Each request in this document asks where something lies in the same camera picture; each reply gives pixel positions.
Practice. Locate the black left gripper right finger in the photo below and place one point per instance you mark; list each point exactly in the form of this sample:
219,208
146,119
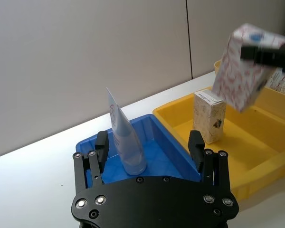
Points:
196,149

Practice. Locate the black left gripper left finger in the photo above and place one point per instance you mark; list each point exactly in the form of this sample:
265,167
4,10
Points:
101,152

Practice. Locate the white box with red pattern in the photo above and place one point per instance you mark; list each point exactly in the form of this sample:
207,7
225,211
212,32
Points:
235,78

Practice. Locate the pale blue squeeze tube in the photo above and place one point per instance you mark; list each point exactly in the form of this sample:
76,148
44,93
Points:
128,147

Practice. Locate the white printed carton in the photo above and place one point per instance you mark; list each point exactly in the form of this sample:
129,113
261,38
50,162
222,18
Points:
276,79

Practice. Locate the beige patterned carton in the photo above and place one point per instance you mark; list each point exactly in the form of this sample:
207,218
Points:
210,118

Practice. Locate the blue plastic tray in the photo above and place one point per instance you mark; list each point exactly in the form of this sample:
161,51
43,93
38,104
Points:
161,152

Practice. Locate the yellow plastic tray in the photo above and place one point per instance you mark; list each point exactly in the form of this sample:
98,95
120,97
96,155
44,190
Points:
251,147

